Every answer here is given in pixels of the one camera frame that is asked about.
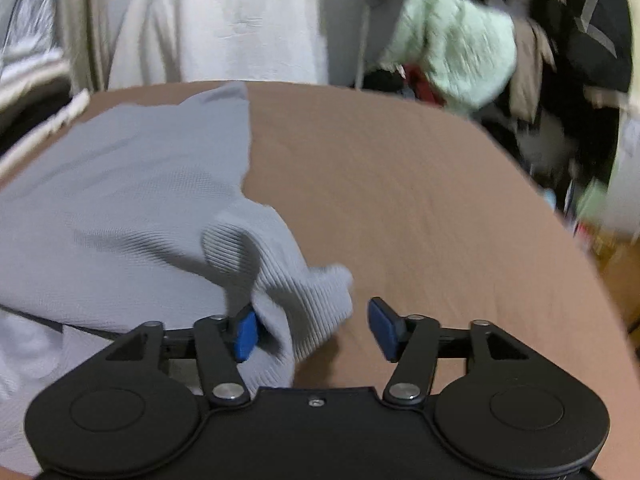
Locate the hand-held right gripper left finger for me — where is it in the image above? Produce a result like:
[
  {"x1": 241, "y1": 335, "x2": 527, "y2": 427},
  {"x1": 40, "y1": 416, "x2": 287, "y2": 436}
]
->
[{"x1": 106, "y1": 305, "x2": 259, "y2": 407}]

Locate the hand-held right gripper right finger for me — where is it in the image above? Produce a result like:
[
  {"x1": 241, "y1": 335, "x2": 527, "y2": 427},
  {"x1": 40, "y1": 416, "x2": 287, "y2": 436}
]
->
[{"x1": 368, "y1": 297, "x2": 529, "y2": 406}]

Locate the grey knit sweater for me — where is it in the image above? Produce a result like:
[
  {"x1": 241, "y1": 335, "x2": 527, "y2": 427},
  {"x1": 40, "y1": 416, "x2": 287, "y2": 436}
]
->
[{"x1": 0, "y1": 81, "x2": 355, "y2": 389}]

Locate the brown sheet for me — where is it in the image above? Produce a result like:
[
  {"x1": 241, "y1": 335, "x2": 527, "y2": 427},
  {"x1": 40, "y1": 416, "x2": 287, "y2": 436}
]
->
[{"x1": 0, "y1": 80, "x2": 626, "y2": 480}]

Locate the red garment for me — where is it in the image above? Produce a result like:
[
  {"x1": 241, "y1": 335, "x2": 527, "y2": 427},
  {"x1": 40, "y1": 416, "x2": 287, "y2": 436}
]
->
[{"x1": 404, "y1": 62, "x2": 446, "y2": 107}]

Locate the white pole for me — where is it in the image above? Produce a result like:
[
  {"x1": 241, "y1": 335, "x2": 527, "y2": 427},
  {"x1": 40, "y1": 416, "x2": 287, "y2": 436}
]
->
[{"x1": 355, "y1": 10, "x2": 374, "y2": 91}]

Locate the mint green fleece garment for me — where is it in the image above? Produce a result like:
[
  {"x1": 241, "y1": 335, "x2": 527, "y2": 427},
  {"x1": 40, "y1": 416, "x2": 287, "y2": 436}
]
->
[{"x1": 380, "y1": 0, "x2": 518, "y2": 111}]

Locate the beige hanging garment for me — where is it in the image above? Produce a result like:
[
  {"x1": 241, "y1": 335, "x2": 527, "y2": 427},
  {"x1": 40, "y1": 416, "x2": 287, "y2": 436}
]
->
[{"x1": 510, "y1": 20, "x2": 557, "y2": 121}]

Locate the white draped cloth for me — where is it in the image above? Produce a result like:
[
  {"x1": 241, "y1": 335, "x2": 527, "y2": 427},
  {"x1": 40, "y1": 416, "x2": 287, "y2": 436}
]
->
[{"x1": 107, "y1": 0, "x2": 329, "y2": 92}]

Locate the grey hanging garment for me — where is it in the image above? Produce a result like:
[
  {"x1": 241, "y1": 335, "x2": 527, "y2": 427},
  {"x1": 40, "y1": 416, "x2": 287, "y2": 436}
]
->
[{"x1": 367, "y1": 0, "x2": 426, "y2": 58}]

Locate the black hanging garment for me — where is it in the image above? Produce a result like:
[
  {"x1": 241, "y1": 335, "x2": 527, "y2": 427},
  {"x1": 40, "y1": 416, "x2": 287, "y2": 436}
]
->
[{"x1": 547, "y1": 0, "x2": 636, "y2": 98}]

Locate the beige curtain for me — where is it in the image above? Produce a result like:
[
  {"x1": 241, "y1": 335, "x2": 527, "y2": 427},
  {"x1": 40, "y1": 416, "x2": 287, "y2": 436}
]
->
[{"x1": 54, "y1": 0, "x2": 112, "y2": 96}]

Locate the silver foil sheet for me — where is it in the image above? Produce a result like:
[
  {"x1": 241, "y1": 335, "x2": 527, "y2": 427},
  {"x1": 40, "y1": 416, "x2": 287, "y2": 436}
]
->
[{"x1": 0, "y1": 0, "x2": 66, "y2": 76}]

